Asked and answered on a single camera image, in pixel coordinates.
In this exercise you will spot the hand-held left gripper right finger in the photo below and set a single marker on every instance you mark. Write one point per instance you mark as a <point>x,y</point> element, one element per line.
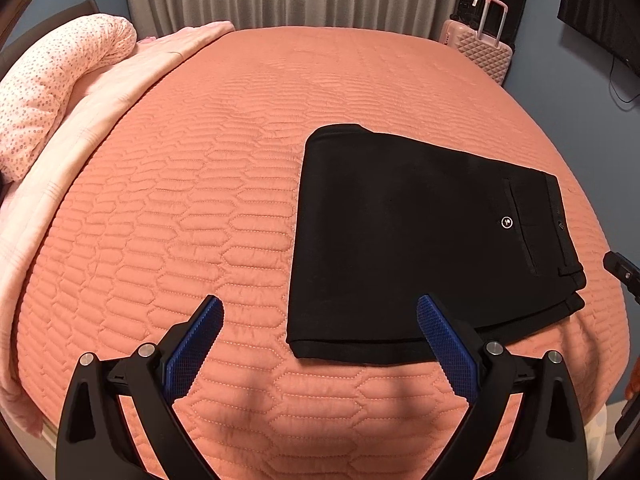
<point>447,347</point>

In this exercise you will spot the black pants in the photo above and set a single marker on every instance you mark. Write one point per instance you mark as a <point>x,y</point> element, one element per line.
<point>400,240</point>

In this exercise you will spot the black wall television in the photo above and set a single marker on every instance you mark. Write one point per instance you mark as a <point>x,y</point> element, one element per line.
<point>605,5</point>

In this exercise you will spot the grey bed headboard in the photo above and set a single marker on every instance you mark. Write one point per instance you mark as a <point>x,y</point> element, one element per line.
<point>45,27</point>

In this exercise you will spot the orange quilted bedspread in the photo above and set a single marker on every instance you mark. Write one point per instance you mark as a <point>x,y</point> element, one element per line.
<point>200,185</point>

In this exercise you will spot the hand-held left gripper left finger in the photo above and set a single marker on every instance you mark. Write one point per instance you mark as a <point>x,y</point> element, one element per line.
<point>195,347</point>

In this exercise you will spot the pink floral pillow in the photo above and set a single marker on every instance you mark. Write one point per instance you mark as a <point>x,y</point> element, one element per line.
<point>55,80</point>

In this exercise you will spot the pink plaid blanket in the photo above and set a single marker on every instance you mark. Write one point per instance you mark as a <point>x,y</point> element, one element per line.
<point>65,160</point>

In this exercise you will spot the pink suitcase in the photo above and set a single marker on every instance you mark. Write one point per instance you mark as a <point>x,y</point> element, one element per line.
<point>482,52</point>

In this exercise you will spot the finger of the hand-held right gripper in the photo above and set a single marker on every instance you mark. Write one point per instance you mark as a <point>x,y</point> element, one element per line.
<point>622,269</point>

